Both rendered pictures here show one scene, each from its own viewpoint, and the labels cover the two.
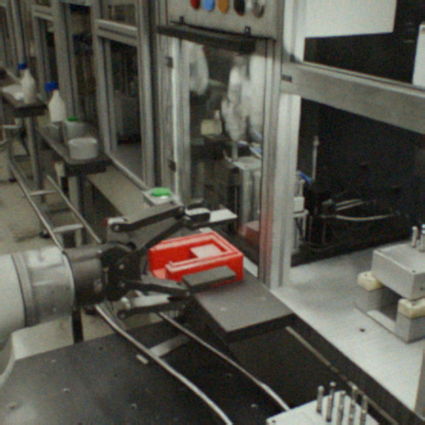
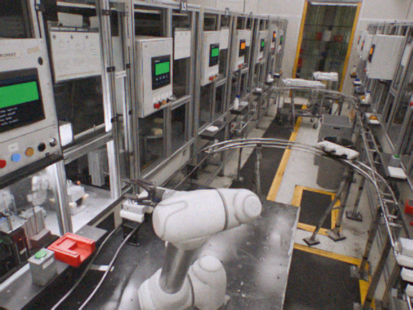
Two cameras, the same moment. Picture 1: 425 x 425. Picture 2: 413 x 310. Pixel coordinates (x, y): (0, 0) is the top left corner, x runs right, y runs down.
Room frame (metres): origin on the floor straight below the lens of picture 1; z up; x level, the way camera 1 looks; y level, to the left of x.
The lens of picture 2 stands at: (1.44, 1.27, 1.93)
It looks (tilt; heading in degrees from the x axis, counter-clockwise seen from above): 24 degrees down; 225
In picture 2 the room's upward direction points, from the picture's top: 3 degrees clockwise
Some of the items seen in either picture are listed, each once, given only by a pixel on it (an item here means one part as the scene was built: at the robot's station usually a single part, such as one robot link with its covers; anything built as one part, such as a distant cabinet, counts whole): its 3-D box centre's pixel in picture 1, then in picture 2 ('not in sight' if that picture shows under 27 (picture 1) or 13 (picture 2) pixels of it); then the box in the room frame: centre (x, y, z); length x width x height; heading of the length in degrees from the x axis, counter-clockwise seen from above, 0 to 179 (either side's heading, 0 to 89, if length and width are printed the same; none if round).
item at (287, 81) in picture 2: not in sight; (300, 101); (-4.51, -2.10, 0.48); 0.88 x 0.56 x 0.96; 135
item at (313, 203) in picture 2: not in sight; (315, 208); (-1.71, -0.08, 0.01); 1.00 x 0.55 x 0.01; 27
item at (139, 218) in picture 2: not in sight; (146, 205); (0.50, -0.20, 0.84); 0.36 x 0.14 x 0.10; 27
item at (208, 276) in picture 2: not in sight; (206, 280); (0.64, 0.51, 0.85); 0.18 x 0.16 x 0.22; 159
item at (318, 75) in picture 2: not in sight; (322, 93); (-5.83, -2.30, 0.48); 0.84 x 0.58 x 0.97; 35
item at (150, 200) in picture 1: (165, 218); (41, 265); (1.20, 0.10, 0.97); 0.08 x 0.08 x 0.12; 27
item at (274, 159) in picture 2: not in sight; (280, 135); (-3.57, -1.86, 0.01); 5.85 x 0.59 x 0.01; 27
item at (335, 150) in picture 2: not in sight; (335, 152); (-1.44, 0.11, 0.84); 0.37 x 0.14 x 0.10; 85
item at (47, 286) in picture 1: (44, 285); (170, 198); (0.62, 0.20, 1.12); 0.09 x 0.06 x 0.09; 27
